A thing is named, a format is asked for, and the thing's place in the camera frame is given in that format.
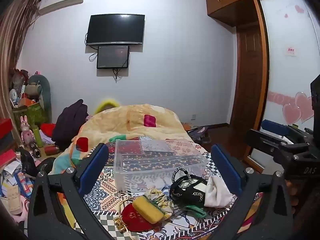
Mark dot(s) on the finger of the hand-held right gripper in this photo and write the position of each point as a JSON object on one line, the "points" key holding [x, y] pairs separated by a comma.
{"points": [[265, 138], [275, 127]]}

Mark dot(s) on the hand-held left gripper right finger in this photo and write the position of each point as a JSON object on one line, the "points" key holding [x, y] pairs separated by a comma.
{"points": [[225, 170]]}

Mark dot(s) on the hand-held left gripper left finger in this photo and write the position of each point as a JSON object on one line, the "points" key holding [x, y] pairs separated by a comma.
{"points": [[93, 170]]}

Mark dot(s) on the white cloth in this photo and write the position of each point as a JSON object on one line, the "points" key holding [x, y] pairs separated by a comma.
{"points": [[217, 192]]}

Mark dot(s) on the black beaded pouch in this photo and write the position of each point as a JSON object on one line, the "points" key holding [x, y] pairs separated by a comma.
{"points": [[181, 192]]}

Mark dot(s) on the red fabric pouch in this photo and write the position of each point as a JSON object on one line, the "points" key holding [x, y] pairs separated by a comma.
{"points": [[133, 217]]}

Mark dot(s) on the gold metal ornament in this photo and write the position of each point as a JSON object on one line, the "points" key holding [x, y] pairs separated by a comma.
{"points": [[121, 226]]}

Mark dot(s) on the clear plastic storage box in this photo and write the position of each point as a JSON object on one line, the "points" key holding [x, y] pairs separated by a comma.
{"points": [[160, 160]]}

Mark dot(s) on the yellow sponge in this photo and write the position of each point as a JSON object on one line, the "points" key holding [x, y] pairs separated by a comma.
{"points": [[147, 208]]}

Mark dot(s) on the patterned bed sheet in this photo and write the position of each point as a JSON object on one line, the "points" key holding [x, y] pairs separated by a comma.
{"points": [[105, 195]]}

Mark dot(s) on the pink heart stickers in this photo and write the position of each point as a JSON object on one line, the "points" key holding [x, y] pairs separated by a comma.
{"points": [[300, 107]]}

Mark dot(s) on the purple backpack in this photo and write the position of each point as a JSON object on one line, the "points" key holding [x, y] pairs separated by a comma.
{"points": [[198, 135]]}

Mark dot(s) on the red cylinder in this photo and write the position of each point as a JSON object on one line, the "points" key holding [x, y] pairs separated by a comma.
{"points": [[51, 150]]}

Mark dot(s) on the dark clothing pile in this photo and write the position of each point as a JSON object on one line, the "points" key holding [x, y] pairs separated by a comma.
{"points": [[70, 122]]}

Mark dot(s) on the frosted wardrobe sliding door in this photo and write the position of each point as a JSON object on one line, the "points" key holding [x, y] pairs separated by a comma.
{"points": [[287, 75]]}

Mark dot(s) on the wooden door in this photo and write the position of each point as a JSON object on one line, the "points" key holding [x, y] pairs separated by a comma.
{"points": [[246, 80]]}

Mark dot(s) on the orange notebook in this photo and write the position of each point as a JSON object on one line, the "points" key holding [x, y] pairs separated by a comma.
{"points": [[186, 126]]}

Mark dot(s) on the red cloth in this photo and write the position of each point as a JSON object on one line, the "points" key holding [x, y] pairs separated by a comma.
{"points": [[47, 129]]}

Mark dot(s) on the black cylinder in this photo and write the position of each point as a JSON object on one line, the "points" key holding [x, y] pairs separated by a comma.
{"points": [[35, 150]]}

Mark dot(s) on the yellow patchwork blanket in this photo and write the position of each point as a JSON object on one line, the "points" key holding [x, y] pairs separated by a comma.
{"points": [[140, 127]]}

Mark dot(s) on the green bottle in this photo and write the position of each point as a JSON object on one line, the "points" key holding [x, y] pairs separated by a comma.
{"points": [[38, 136]]}

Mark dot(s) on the black bag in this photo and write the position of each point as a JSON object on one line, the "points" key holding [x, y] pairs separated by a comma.
{"points": [[26, 162]]}

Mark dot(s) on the pink rabbit figure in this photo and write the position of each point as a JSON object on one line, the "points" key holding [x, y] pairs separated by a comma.
{"points": [[26, 132]]}

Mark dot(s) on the pile of papers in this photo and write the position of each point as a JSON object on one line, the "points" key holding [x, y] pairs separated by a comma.
{"points": [[15, 187]]}

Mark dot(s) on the green gift bag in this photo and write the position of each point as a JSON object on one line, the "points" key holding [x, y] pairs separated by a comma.
{"points": [[32, 113]]}

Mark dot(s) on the red book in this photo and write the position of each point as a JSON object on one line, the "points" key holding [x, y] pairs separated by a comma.
{"points": [[7, 157]]}

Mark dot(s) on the grey-green plush toy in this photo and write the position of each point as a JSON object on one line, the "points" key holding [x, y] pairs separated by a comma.
{"points": [[43, 90]]}

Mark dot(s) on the red box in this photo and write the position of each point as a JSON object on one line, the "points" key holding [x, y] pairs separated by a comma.
{"points": [[5, 128]]}

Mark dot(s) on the wooden overhead cabinet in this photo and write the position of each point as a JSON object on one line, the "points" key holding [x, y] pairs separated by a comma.
{"points": [[230, 0]]}

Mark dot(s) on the striped curtain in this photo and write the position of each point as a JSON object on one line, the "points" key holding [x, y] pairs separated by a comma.
{"points": [[12, 42]]}

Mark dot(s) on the white air conditioner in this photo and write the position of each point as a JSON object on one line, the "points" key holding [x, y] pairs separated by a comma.
{"points": [[62, 0]]}

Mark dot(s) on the small wall monitor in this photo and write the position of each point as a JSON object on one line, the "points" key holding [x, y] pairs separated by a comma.
{"points": [[112, 57]]}

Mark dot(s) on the large wall television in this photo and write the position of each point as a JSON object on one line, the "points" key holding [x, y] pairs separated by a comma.
{"points": [[115, 28]]}

